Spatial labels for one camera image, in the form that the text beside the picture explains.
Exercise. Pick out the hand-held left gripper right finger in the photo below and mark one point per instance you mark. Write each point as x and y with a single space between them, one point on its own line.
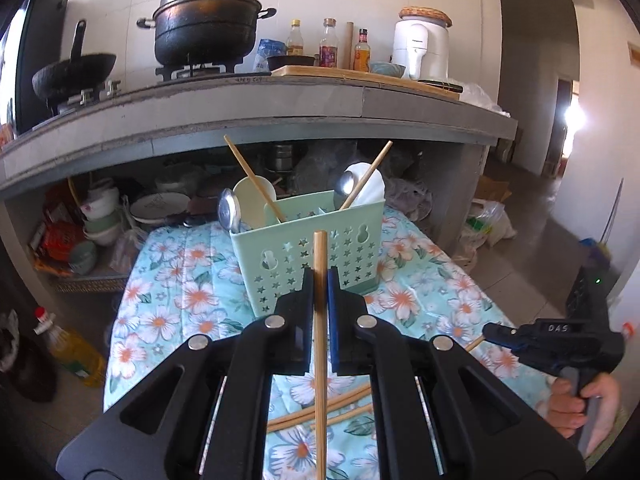
340 330

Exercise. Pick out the gas stove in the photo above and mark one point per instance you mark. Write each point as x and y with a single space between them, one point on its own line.
200 71

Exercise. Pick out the amber sauce bottle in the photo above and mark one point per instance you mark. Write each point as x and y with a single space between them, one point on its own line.
361 52

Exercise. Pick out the person's right hand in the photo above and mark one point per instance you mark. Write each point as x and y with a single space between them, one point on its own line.
607 400

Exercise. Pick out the white plate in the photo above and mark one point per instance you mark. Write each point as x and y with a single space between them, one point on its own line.
160 206

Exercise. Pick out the dark bag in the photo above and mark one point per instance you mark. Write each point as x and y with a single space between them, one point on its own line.
25 370

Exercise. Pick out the floral blanket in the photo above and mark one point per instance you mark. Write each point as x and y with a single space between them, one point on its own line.
165 310

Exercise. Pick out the metal spoon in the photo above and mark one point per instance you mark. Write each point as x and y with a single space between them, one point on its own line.
229 210
345 182

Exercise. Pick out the glass bottle yellow label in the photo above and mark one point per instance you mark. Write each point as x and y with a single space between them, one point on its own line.
295 42

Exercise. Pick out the large black pot steel lid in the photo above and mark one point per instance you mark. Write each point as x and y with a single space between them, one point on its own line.
205 30

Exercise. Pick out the blue food bag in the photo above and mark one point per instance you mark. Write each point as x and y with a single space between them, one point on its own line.
267 55

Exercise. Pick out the small steel pot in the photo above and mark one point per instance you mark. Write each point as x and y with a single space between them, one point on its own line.
282 157

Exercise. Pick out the woven round lid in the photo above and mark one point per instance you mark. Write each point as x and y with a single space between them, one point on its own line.
425 16

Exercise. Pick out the blue ceramic bowl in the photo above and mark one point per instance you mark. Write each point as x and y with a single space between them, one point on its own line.
387 70

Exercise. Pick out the wooden chopstick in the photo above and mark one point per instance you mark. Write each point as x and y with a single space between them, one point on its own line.
350 413
320 260
250 171
367 173
474 345
295 417

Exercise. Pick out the stack of bowls under counter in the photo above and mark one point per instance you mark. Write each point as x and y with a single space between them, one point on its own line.
102 232

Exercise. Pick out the cooking oil bottle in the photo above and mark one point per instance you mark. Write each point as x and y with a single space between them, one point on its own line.
75 355

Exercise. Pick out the concrete kitchen counter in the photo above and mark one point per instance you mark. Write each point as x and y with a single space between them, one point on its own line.
250 110

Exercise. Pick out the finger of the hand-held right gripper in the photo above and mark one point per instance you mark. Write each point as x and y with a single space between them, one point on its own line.
502 332
520 351

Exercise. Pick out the white air fryer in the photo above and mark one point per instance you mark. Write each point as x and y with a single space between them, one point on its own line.
420 50

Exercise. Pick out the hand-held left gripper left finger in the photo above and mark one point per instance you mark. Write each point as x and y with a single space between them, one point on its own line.
300 330

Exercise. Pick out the green plastic utensil holder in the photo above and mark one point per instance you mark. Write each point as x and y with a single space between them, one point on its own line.
300 230

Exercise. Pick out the beige plastic spoon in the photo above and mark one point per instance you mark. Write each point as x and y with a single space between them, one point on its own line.
250 205

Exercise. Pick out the black bowl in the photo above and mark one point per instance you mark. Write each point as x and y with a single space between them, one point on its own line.
290 62

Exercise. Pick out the wooden cutting board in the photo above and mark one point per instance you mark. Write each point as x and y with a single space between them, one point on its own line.
340 76

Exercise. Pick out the white plastic bag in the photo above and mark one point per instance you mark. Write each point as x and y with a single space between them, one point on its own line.
482 97
487 220

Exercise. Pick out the cardboard box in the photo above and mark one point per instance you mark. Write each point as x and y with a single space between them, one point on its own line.
492 187

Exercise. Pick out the glass bottle red label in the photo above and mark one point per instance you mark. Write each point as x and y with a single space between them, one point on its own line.
328 45

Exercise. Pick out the red snack packets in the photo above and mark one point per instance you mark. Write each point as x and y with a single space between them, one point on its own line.
62 240

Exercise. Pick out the black wok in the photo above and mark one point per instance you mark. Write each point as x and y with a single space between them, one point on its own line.
75 77

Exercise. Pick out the white ceramic spoon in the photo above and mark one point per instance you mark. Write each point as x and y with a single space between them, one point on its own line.
372 190

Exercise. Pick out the white floral bowl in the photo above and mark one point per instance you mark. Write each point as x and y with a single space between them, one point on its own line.
100 205

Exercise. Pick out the black plate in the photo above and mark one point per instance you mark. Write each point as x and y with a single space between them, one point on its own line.
442 86

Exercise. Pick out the wooden rolling pin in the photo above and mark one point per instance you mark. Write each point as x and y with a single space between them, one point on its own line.
350 40

